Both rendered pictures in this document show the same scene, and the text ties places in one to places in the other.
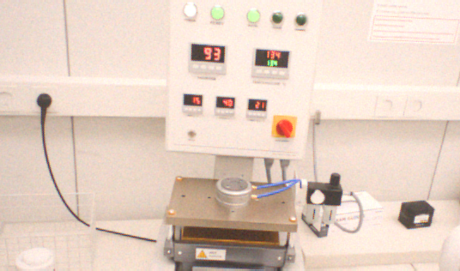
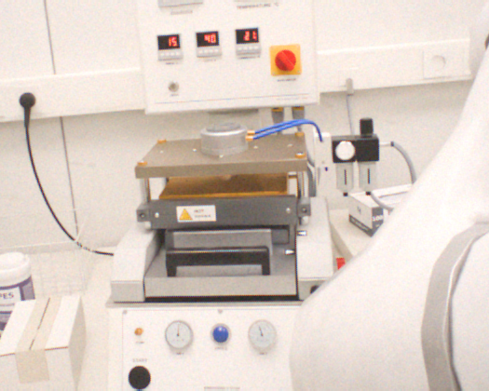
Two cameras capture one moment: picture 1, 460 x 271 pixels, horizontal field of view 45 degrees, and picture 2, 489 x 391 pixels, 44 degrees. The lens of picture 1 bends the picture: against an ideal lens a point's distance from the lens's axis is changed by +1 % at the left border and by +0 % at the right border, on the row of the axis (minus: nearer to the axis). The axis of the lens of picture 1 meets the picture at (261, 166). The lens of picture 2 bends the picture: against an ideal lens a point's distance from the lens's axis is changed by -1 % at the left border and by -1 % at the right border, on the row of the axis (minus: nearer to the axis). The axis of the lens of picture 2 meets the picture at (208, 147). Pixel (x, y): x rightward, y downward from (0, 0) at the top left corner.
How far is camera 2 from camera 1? 38 cm
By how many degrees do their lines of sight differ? 17
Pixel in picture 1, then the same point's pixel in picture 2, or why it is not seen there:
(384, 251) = not seen: hidden behind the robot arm
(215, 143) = (204, 95)
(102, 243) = (101, 266)
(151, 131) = (151, 130)
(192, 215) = (168, 164)
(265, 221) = (263, 160)
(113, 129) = (108, 131)
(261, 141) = (260, 85)
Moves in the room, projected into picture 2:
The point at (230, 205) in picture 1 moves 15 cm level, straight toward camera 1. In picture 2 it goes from (218, 151) to (203, 178)
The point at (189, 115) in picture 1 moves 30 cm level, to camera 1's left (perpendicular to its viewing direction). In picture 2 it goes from (167, 62) to (21, 73)
